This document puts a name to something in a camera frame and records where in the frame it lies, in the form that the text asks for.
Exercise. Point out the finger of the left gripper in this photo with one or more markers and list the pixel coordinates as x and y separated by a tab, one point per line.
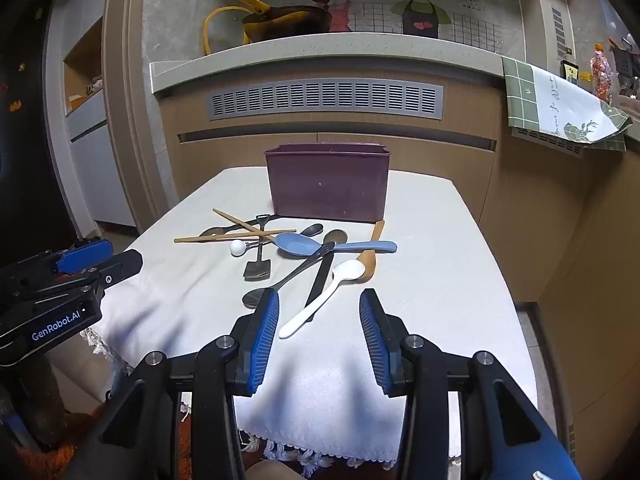
84	257
119	267

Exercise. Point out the yellow rimmed glass lid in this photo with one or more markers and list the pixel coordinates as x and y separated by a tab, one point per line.
223	29

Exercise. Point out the black pan yellow handle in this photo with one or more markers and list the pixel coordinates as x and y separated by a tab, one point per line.
264	22

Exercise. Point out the green checked towel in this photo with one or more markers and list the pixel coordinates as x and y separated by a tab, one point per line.
550	110

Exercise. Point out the cartoon couple wall sticker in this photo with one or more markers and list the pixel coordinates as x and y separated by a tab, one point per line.
422	18

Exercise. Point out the grey ventilation grille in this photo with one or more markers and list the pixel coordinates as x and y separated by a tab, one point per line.
332	94

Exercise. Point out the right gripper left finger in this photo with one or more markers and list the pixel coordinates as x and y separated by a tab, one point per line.
256	334

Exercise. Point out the wooden chopstick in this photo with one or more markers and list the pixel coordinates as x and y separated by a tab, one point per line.
232	236
245	224

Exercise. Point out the orange snack bag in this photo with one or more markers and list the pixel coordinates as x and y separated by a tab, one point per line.
601	74

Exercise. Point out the white plastic spoon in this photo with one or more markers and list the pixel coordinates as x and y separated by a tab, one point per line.
347	271

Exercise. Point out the brown wooden spoon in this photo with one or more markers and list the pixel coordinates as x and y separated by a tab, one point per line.
368	257

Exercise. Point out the blue plastic spoon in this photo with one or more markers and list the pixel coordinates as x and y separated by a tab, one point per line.
301	246

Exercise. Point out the white ball stirrer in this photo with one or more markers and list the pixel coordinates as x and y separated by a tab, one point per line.
241	247

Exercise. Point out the small shovel spoon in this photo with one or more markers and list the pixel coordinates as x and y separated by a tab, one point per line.
259	269

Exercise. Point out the white tablecloth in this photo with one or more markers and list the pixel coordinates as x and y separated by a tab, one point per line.
319	393

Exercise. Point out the grey stone countertop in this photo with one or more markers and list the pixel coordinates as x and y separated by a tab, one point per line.
357	45

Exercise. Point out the black handled spoon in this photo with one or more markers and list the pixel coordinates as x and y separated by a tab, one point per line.
337	237

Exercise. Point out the dark steel spoon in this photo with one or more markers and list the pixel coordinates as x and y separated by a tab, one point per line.
313	230

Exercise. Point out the purple plastic utensil holder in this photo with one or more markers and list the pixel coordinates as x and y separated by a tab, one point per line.
330	181

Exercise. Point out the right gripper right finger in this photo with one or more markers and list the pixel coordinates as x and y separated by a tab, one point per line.
384	334

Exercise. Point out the long steel spoon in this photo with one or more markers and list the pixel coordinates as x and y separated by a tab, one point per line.
251	299

